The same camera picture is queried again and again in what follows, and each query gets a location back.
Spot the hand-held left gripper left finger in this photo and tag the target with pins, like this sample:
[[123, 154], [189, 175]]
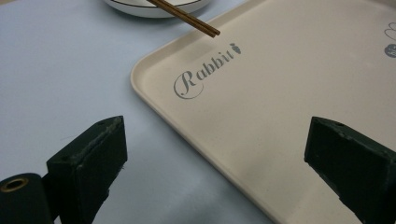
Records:
[[93, 168]]

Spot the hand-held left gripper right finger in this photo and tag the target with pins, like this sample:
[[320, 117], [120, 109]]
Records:
[[355, 161]]

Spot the beige plastic tray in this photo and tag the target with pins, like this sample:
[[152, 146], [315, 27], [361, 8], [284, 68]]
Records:
[[264, 118]]

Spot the white bowl with dark rim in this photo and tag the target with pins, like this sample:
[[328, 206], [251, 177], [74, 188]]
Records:
[[149, 7]]

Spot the brown wooden chopstick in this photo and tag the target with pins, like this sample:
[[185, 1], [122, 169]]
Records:
[[190, 16], [183, 18]]

